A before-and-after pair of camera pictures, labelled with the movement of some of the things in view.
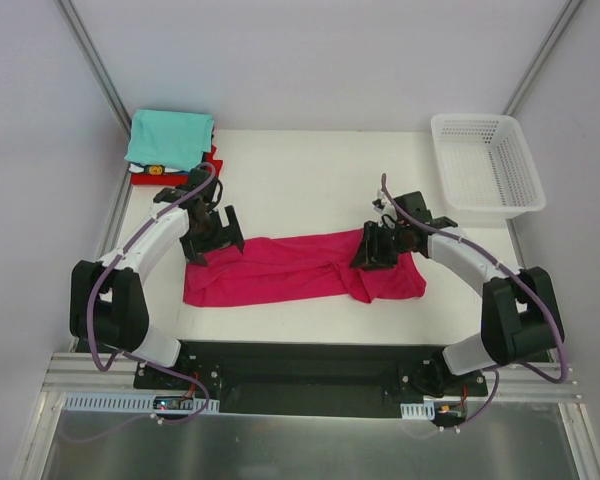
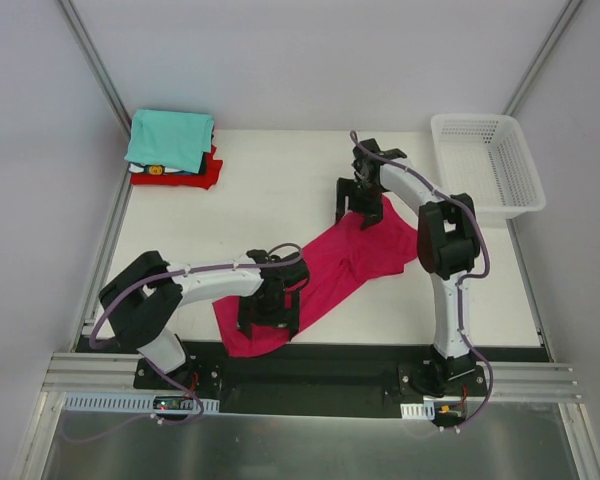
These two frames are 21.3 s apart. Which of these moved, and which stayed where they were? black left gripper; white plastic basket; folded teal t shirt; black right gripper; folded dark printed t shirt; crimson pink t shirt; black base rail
Moved: crimson pink t shirt; black left gripper; black right gripper
Stayed: folded dark printed t shirt; white plastic basket; folded teal t shirt; black base rail
